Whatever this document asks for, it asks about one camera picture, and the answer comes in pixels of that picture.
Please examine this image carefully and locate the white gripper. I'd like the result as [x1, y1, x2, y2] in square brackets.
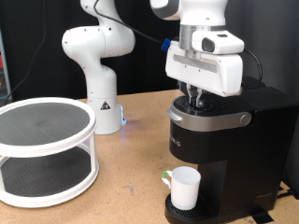
[164, 40, 244, 108]

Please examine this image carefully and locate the black Keurig coffee machine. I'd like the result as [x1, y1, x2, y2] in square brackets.
[164, 76, 299, 224]

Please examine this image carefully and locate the white mug with green tape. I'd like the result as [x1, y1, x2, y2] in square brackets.
[161, 165, 202, 211]

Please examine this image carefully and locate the white two-tier turntable shelf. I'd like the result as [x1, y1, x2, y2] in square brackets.
[0, 96, 100, 209]

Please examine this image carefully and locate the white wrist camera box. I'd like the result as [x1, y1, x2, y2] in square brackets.
[191, 29, 246, 56]

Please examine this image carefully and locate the blue cable clip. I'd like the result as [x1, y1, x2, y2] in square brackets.
[160, 37, 172, 52]

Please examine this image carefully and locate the black camera cable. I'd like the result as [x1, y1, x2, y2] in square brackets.
[93, 0, 264, 90]

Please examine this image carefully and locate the black power cord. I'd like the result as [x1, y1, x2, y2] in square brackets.
[275, 189, 296, 201]

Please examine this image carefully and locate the thin black hanging cable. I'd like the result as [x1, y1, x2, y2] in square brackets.
[7, 0, 48, 102]

